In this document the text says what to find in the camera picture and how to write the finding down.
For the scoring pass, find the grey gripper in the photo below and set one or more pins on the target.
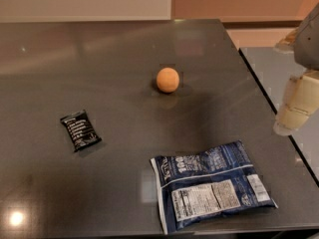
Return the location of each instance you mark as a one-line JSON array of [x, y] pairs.
[[309, 42]]

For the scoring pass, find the orange fruit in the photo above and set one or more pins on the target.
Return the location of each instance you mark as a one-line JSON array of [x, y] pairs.
[[167, 80]]

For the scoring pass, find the grey side table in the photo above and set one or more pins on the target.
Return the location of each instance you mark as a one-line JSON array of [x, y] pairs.
[[277, 75]]

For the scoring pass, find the blue chips bag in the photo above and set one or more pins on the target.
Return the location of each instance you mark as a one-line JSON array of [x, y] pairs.
[[220, 181]]

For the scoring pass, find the small black snack bar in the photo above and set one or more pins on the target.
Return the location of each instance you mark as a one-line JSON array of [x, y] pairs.
[[80, 130]]

